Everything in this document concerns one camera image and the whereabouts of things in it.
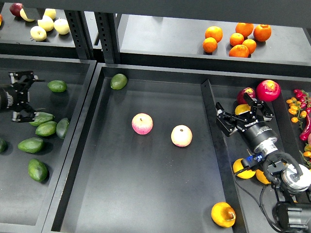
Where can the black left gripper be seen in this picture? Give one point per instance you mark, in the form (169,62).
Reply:
(15,96)

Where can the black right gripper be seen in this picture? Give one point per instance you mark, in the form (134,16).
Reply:
(255,133)

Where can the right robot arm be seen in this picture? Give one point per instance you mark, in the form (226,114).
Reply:
(285,175)

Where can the green avocado left upper pile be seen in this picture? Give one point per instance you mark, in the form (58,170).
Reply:
(41,118)

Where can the green avocado pile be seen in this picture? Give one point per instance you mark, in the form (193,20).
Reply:
(41,118)
(46,129)

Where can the green avocado upper left tray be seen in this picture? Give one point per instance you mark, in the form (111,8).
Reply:
(57,86)

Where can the green avocado left middle pile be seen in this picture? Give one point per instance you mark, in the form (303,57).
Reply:
(46,129)

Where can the yellow pear right tray left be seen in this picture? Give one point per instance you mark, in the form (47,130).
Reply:
(237,166)

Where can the yellow pear tray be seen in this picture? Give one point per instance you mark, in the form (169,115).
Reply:
(261,177)
(237,166)

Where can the dark avocado at left edge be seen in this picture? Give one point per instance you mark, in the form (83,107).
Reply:
(3,145)

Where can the yellow pear right tray middle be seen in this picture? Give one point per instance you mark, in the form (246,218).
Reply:
(261,177)

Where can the pale yellow pear front left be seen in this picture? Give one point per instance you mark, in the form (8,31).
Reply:
(38,33)

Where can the pale yellow pear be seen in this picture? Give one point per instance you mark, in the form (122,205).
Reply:
(50,13)
(38,33)
(61,26)
(46,23)

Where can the pale yellow pear middle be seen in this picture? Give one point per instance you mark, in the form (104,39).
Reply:
(46,23)

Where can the pale yellow pear right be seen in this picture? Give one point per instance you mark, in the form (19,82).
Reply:
(61,26)

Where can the pale yellow pear half hidden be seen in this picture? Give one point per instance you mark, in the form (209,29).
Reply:
(23,15)

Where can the pale yellow pear back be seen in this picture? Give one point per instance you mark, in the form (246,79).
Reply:
(50,13)

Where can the bright red apple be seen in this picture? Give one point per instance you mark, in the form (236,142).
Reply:
(268,90)

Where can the orange cherry tomato bunch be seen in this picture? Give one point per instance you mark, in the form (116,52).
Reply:
(297,115)

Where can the red cherry tomato bunch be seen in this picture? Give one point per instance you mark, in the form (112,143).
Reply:
(303,100)

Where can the orange bottom front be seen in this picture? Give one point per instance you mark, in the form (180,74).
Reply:
(239,51)

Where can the red chili pepper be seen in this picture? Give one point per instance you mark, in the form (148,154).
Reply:
(307,130)

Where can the pale yellow pink apple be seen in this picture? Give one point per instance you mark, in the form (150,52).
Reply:
(181,136)

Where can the small orange right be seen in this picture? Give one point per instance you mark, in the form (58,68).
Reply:
(250,44)

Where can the small orange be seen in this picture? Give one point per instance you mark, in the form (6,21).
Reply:
(236,39)
(250,44)

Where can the black left tray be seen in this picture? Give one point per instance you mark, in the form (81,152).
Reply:
(24,203)

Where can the orange cherry tomatoes lower right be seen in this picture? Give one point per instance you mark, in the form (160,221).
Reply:
(306,155)

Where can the small orange centre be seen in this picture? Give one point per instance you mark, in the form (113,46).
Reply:
(236,39)

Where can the orange lower left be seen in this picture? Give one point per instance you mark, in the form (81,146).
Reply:
(209,45)

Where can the orange top right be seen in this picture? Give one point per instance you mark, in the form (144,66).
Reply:
(262,32)

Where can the black metal tray divider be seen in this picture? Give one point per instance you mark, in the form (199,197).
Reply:
(223,161)

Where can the orange top middle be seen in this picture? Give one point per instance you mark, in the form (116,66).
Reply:
(244,29)

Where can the dark red apple on shelf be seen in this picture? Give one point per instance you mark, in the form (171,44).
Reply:
(15,9)

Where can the pink red apple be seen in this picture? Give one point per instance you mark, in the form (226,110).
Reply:
(142,123)

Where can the dark green avocado by wall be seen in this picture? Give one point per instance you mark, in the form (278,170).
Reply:
(62,127)

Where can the black perforated shelf post left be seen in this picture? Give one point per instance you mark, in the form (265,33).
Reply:
(80,34)

